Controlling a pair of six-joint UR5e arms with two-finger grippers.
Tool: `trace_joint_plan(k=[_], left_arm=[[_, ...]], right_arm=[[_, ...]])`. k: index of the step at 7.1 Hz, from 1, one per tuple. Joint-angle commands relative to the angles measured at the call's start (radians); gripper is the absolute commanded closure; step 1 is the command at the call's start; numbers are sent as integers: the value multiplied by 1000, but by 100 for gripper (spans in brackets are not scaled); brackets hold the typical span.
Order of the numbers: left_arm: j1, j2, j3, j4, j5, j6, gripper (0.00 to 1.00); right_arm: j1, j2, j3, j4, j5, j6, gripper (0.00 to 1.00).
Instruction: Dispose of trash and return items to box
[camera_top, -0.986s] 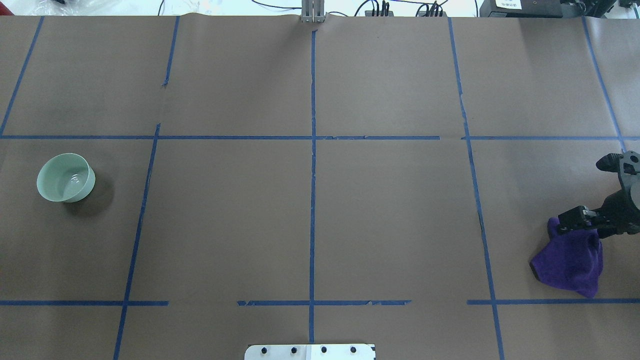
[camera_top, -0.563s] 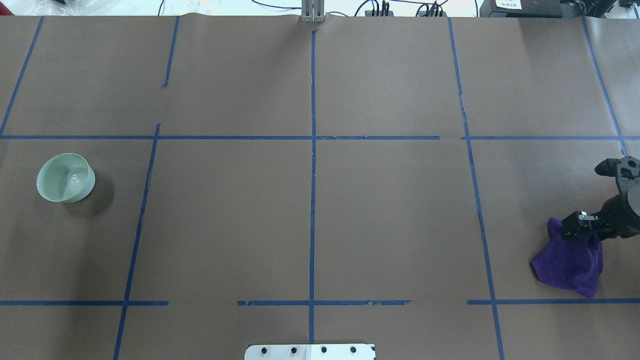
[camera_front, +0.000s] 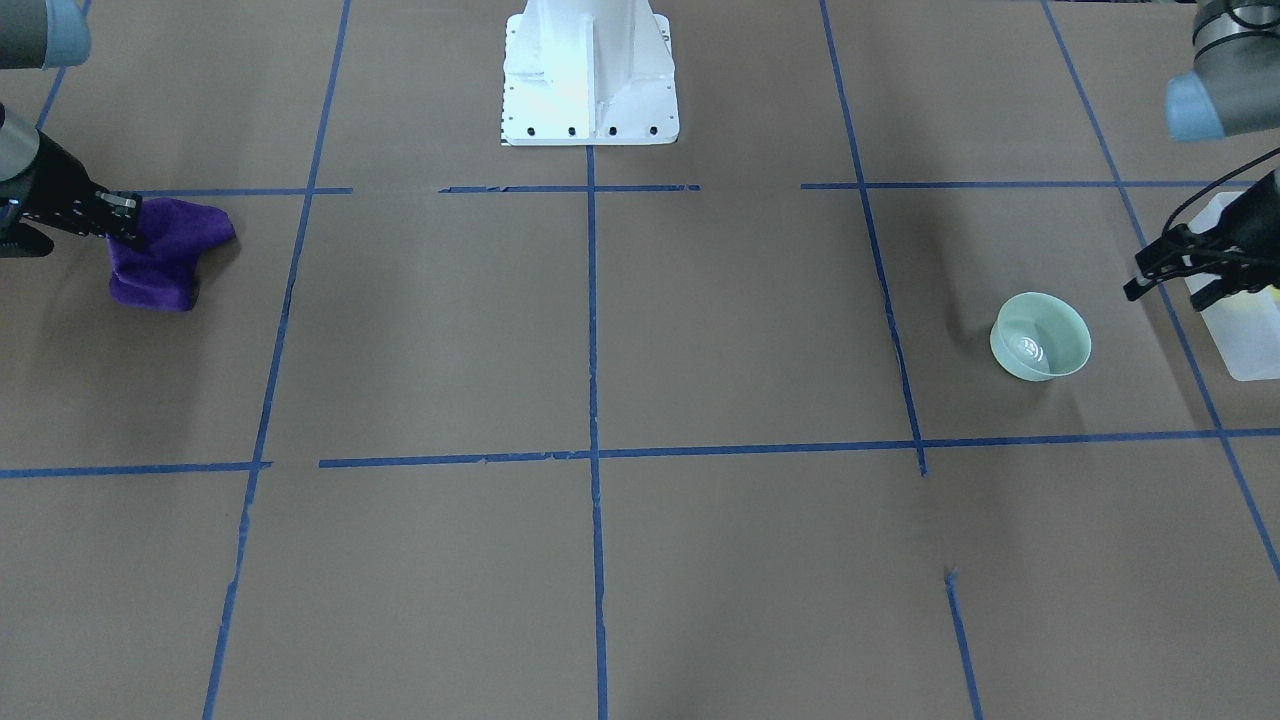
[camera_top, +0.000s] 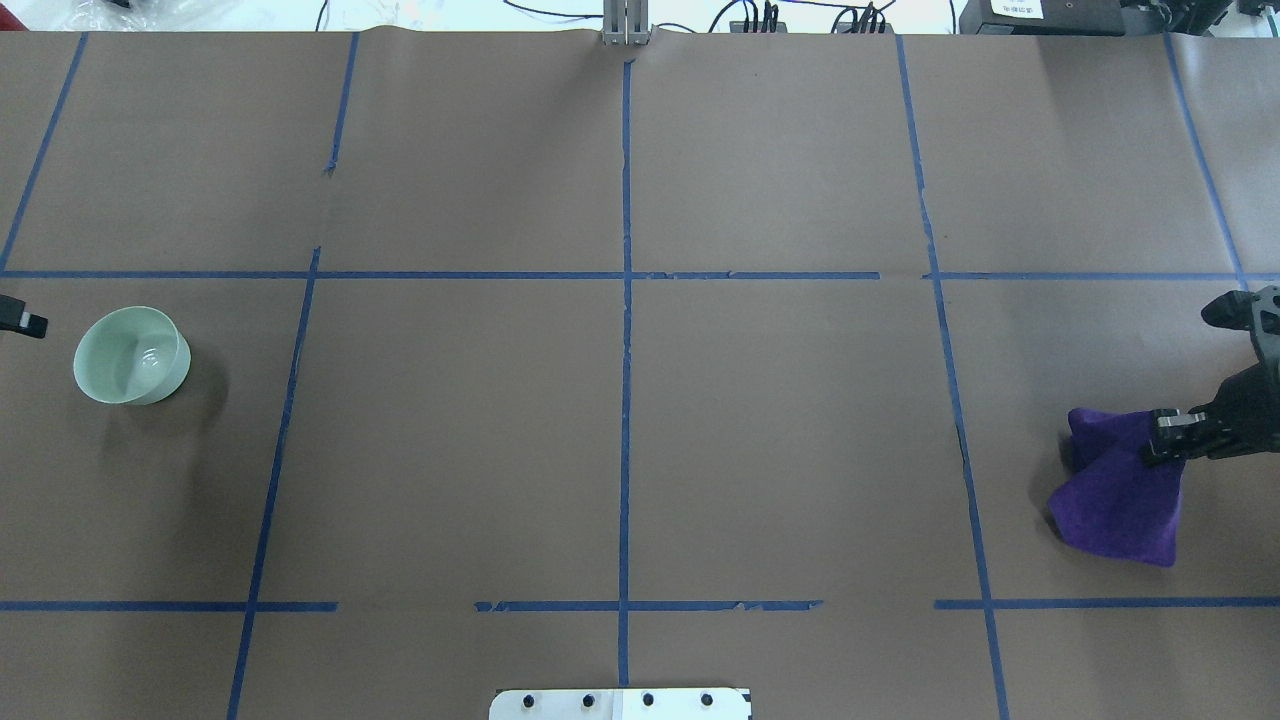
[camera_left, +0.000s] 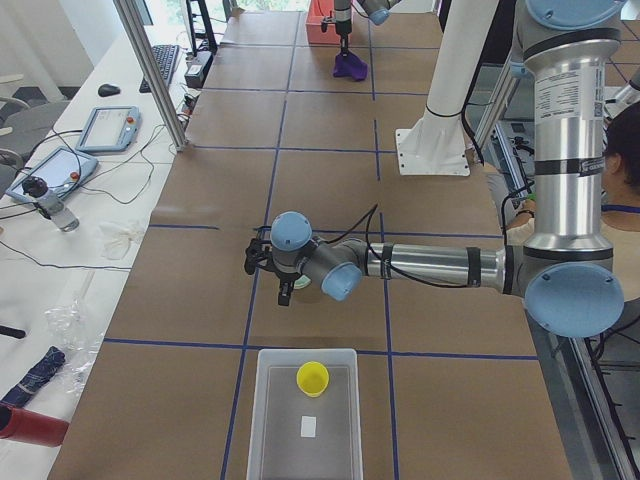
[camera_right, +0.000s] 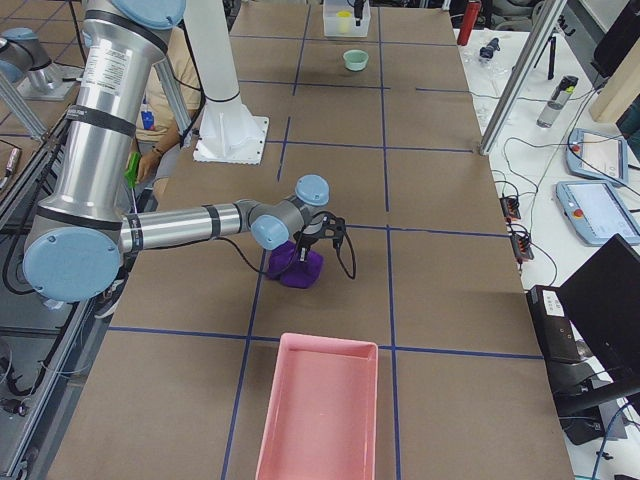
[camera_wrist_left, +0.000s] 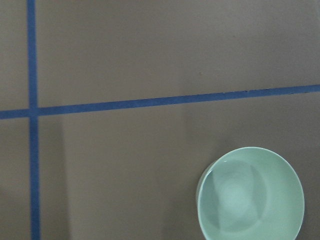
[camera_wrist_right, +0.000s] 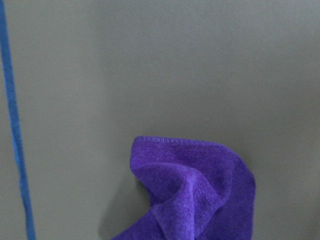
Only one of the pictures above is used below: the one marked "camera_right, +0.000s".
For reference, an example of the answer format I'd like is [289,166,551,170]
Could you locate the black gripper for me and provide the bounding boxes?
[297,221,323,262]

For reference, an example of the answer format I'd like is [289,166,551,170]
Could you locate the yellow plastic cup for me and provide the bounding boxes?
[336,10,352,35]

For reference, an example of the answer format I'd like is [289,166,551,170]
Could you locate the purple cloth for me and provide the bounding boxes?
[266,241,324,289]

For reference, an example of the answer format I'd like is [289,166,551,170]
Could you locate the pale green ceramic bowl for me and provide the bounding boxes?
[343,49,369,72]

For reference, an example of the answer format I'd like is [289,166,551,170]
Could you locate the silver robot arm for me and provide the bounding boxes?
[22,1,329,302]

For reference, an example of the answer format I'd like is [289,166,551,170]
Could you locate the black box on desk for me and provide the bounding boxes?
[526,285,581,364]

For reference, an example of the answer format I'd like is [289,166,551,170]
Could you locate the translucent white plastic bin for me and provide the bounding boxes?
[322,0,371,38]

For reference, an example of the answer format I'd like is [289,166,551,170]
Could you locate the red metal bottle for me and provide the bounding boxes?
[456,0,482,46]

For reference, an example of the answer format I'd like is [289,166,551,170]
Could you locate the pink plastic bin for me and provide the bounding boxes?
[255,333,378,479]

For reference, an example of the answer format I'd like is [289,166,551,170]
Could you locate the seated person in beige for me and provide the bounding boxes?
[132,27,201,202]

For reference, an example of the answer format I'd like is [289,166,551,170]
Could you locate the clear water bottle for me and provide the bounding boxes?
[536,75,579,128]

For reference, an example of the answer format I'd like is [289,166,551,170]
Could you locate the blue teach pendant far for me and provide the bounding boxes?
[566,128,629,187]

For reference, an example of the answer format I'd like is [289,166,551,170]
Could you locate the blue teach pendant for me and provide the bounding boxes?
[566,128,629,187]
[555,180,639,246]

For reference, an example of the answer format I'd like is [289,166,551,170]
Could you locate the blue teach pendant near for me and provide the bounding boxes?
[555,180,639,246]

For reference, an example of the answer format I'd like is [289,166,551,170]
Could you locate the black computer monitor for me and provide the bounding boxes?
[558,234,639,370]

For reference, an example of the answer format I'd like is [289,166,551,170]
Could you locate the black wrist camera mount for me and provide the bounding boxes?
[320,212,346,251]

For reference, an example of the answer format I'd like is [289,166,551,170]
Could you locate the white camera stand base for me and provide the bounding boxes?
[193,97,269,165]

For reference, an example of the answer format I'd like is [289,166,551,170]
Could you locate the white camera stand column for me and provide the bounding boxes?
[184,0,240,104]

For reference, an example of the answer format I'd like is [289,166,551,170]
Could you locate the grey aluminium frame post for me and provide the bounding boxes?
[478,0,567,156]

